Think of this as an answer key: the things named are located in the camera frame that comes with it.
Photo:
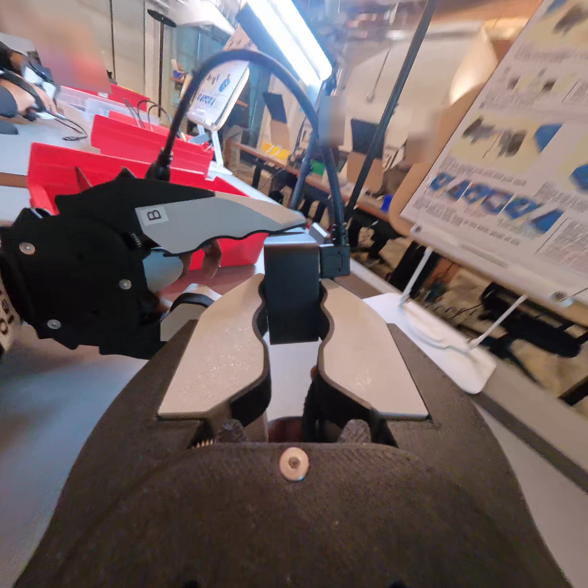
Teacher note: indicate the person's left hand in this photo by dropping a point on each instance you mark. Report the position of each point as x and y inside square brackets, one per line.
[212, 262]

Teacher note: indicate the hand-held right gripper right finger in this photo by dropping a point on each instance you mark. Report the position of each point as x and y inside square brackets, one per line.
[367, 363]

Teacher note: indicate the white board stand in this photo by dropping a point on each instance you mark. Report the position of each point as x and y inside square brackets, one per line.
[459, 363]

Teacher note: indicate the small black usb hub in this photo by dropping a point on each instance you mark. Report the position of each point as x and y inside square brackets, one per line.
[291, 294]

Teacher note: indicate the cardboard box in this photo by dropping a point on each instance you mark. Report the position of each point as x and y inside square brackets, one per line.
[365, 174]

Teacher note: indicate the black lamp pole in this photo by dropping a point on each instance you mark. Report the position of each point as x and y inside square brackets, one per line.
[395, 87]

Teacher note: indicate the long tube lamp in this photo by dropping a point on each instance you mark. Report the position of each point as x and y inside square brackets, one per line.
[294, 41]

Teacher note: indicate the black floor lamp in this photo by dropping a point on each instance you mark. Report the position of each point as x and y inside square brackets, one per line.
[160, 55]

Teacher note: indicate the red plastic bin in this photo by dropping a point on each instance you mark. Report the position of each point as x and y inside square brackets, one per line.
[128, 138]
[124, 96]
[50, 174]

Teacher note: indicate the small printed instruction board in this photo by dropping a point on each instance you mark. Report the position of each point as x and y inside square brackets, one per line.
[220, 92]

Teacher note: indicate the small grey metal piece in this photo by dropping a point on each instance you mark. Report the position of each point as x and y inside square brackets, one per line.
[320, 233]

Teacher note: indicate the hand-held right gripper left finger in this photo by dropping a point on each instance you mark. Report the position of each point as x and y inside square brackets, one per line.
[216, 363]

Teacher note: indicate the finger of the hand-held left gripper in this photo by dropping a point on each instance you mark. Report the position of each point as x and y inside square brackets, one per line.
[206, 218]

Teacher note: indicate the large printed instruction board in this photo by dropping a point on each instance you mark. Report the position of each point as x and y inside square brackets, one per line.
[505, 160]

